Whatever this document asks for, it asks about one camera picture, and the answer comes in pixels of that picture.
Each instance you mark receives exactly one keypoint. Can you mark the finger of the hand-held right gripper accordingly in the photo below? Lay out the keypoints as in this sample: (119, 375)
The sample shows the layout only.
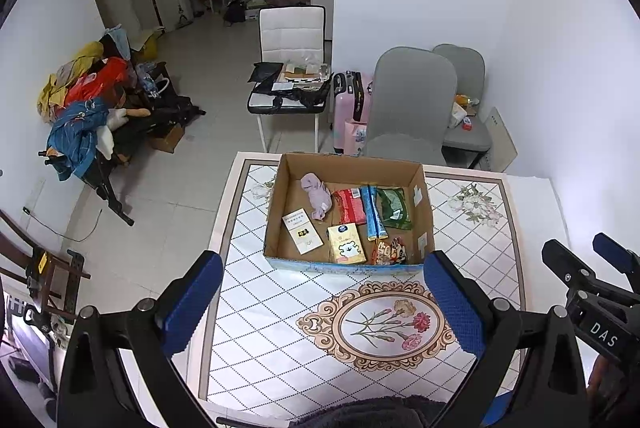
(615, 253)
(565, 265)

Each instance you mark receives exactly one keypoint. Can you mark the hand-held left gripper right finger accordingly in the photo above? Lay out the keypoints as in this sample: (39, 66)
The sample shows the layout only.
(452, 303)

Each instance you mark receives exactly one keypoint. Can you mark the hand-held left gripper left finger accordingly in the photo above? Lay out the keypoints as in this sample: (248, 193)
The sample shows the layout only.
(192, 300)

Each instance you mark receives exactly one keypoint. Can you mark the panda snack packet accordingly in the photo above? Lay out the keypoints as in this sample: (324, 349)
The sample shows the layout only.
(398, 249)

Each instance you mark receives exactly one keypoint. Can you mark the orange snack packet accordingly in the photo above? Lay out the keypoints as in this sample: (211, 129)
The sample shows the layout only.
(381, 254)

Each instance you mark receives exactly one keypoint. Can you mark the green packet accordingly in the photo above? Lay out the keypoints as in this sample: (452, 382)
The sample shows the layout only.
(395, 208)

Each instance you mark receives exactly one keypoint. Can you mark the long blue packet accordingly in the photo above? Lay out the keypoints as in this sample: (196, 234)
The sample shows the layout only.
(374, 214)

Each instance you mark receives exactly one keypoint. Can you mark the white bear tissue pack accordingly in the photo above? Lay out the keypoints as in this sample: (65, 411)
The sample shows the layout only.
(345, 245)

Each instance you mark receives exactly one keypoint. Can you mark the white paper packet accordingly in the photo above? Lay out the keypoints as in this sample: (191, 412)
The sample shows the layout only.
(301, 230)

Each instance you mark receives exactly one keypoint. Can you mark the red packet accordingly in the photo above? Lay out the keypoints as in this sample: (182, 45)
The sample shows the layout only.
(350, 206)

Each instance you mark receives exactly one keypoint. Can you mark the purple sock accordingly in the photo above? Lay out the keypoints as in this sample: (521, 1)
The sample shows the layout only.
(317, 197)

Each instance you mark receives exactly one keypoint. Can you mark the dark fleece clothing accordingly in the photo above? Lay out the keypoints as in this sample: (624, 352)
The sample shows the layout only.
(370, 413)

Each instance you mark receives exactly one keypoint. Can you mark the white board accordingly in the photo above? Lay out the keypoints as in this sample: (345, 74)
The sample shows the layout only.
(501, 140)

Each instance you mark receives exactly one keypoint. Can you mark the dark wooden chair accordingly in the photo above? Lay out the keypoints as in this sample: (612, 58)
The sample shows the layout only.
(50, 268)

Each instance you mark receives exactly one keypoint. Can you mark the small floor cardboard box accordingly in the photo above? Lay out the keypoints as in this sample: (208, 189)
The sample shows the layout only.
(167, 137)

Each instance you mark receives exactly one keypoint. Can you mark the small grey chair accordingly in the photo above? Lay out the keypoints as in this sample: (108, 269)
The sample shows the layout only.
(467, 128)

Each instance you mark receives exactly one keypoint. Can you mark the white plastic bag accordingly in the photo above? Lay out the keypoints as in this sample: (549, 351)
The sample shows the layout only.
(457, 113)

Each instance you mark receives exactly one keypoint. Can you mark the pink gift bag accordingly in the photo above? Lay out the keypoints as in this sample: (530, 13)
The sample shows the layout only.
(355, 138)

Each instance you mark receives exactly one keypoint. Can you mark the white tan plush toy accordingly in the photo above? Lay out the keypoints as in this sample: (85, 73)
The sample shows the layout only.
(117, 120)

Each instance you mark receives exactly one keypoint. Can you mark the large grey chair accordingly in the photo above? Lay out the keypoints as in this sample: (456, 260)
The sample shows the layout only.
(407, 108)

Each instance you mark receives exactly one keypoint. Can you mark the blue jacket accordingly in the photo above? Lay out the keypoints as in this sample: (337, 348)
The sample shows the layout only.
(75, 135)

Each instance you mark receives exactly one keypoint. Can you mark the pink suitcase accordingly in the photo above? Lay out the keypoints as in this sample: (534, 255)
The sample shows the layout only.
(345, 108)

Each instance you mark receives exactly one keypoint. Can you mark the black bag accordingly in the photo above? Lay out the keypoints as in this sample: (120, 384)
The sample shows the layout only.
(295, 97)

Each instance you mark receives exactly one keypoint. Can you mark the red plastic bag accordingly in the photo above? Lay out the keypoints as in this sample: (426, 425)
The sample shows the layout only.
(97, 83)

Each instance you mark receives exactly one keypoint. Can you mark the yellow cloth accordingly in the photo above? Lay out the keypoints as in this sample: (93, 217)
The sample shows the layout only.
(57, 88)

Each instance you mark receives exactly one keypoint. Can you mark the stack of papers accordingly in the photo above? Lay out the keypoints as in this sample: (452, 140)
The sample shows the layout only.
(302, 70)

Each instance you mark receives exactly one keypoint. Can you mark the white padded chair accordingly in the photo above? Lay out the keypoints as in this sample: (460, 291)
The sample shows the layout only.
(290, 30)

